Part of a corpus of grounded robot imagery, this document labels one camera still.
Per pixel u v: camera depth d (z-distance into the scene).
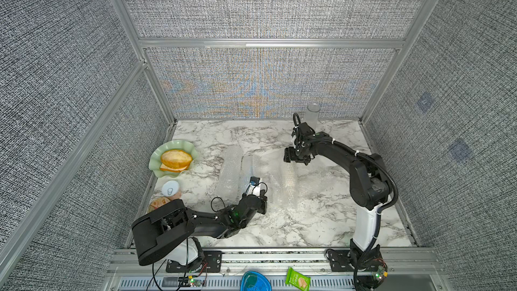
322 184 0.93
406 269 0.75
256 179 0.73
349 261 0.73
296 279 0.69
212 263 0.73
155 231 0.45
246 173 0.92
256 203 0.65
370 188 0.53
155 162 0.95
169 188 0.86
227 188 0.85
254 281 0.62
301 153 0.75
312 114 0.98
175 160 0.93
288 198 0.84
